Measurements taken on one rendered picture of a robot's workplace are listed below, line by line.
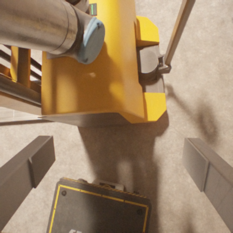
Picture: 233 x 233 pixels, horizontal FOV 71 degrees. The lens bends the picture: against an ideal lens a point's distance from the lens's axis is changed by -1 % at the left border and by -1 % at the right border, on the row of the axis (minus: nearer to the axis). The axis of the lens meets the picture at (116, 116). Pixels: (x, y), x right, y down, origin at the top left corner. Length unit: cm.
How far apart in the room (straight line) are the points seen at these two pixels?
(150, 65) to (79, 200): 106
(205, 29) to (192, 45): 20
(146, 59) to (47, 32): 98
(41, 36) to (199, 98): 150
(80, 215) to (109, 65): 105
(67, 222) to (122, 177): 54
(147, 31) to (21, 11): 123
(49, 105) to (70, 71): 17
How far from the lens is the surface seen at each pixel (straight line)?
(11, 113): 189
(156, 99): 121
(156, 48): 142
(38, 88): 87
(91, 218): 136
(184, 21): 88
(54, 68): 78
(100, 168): 158
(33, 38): 26
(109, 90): 67
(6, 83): 63
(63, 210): 141
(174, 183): 159
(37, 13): 25
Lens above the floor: 152
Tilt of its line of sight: 79 degrees down
